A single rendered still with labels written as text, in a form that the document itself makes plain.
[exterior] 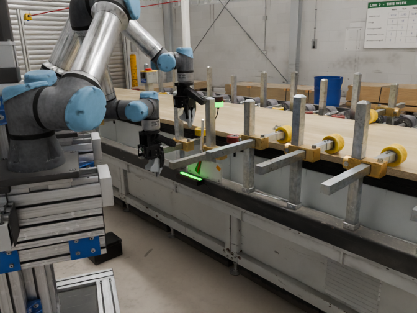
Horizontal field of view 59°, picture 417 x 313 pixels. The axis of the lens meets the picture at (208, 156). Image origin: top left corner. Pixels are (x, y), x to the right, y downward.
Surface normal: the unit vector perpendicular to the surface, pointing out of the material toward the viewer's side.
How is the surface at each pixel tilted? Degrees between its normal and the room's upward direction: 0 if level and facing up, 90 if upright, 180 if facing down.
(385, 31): 90
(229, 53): 90
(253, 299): 0
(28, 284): 90
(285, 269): 90
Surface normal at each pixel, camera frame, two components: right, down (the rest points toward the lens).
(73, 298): -0.02, -0.96
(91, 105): 0.94, 0.16
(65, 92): -0.13, -0.53
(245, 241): -0.72, 0.21
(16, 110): -0.23, 0.29
